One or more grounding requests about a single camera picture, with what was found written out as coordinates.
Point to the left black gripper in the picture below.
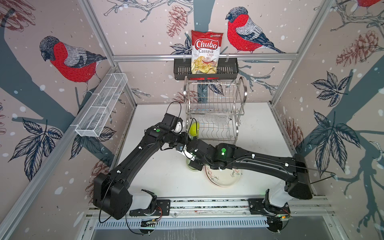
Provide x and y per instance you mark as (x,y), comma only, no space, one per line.
(184,135)

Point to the pale green bowl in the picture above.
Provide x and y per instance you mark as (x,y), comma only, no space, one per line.
(189,166)

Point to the lime green bowl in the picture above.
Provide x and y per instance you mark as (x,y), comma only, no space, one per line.
(194,129)

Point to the white painted ceramic plate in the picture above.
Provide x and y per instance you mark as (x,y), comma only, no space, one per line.
(223,178)

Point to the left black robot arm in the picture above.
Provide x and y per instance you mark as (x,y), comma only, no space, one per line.
(111,193)

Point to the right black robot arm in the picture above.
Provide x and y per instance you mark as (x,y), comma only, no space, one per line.
(292,171)

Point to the steel two-tier dish rack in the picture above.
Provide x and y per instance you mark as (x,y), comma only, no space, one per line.
(217,105)

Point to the red Chuba chips bag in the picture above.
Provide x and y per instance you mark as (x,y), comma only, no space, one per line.
(205,52)

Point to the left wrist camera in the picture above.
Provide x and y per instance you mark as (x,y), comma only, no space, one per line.
(179,127)

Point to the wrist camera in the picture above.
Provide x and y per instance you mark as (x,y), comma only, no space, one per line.
(179,127)
(183,150)

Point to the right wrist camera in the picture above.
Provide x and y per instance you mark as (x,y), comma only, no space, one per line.
(183,150)

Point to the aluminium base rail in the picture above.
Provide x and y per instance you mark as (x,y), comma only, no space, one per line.
(239,207)

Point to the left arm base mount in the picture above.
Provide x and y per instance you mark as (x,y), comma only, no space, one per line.
(155,209)

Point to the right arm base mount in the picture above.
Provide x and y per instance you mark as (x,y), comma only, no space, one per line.
(264,208)

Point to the black wall basket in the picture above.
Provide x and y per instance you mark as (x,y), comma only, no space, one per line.
(224,69)

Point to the white wire mesh shelf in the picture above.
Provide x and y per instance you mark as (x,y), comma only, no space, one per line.
(98,113)

